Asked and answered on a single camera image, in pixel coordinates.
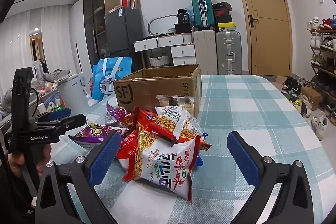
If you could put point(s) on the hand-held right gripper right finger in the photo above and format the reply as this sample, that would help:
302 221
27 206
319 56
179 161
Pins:
244 158

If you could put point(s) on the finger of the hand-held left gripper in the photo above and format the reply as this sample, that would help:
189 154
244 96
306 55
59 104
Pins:
61 113
76 120

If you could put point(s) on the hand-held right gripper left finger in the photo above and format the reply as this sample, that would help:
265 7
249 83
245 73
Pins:
105 158

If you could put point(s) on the purple snack packet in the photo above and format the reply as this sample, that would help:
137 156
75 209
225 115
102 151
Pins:
116 113
92 133

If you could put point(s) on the white red noodle snack packet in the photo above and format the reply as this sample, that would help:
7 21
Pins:
168 163
181 121

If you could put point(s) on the clear cracker packet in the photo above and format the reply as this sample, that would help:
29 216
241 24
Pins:
176 102

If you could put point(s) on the person's left hand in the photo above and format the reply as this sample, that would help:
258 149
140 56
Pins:
15 162

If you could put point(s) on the green can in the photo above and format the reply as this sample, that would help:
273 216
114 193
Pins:
58 108

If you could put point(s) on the blue plastic bin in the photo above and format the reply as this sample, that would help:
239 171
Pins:
51 100

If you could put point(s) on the grey clothes pile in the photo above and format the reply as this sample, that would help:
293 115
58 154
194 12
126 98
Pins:
56 75

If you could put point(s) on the blue cartoon tote bag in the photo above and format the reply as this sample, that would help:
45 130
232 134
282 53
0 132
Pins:
110 82

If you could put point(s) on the checked tablecloth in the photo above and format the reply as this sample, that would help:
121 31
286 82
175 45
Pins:
236 103

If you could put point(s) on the white curtain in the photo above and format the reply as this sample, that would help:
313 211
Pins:
52 37

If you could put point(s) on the black waste bin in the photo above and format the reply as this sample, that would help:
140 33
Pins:
298 104

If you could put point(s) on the white sneaker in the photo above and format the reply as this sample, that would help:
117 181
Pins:
319 124

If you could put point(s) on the pile of shoes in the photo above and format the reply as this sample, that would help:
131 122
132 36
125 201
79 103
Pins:
292 88

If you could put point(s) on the small cardboard box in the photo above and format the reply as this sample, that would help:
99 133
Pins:
311 98

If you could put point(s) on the dark glass cabinet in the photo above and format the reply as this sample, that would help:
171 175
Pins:
92 24

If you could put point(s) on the grey refrigerator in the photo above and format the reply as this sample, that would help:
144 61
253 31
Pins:
123 29

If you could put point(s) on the woven basket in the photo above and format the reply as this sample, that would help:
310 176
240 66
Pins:
160 61

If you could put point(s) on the silver suitcase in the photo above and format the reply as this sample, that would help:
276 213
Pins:
228 50

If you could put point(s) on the beige suitcase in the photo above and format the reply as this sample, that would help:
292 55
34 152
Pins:
204 53

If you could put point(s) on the small cardboard parcel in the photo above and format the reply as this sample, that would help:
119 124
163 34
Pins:
115 9

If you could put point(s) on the white drawer dresser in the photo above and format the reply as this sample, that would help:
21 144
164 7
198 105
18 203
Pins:
181 52

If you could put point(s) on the oval mirror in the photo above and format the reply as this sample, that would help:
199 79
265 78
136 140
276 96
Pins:
161 26

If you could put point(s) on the wooden door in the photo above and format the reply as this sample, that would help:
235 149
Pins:
267 29

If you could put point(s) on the striped white container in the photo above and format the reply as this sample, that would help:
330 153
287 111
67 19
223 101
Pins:
171 30

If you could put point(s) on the folded cardboard pieces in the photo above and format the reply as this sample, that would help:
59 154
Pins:
134 1

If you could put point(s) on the black storage bin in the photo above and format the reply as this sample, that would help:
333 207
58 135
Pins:
182 28

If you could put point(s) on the plain black shoe box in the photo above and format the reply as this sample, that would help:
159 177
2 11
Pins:
223 19

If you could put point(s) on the black shoe box red logo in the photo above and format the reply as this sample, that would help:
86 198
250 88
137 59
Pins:
222 13

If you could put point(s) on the black printed box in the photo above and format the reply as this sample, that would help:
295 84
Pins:
183 16

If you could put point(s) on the wooden shoe rack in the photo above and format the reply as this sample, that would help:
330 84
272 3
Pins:
326 31

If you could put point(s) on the rows of assorted shoes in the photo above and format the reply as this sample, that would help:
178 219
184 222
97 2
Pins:
313 23

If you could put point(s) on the black shoe box red stripe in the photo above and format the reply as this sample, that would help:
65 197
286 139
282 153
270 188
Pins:
221 6

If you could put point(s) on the light blue plastic bag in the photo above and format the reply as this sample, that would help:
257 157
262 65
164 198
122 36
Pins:
190 14

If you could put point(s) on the teal suitcase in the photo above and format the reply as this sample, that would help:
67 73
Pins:
202 8

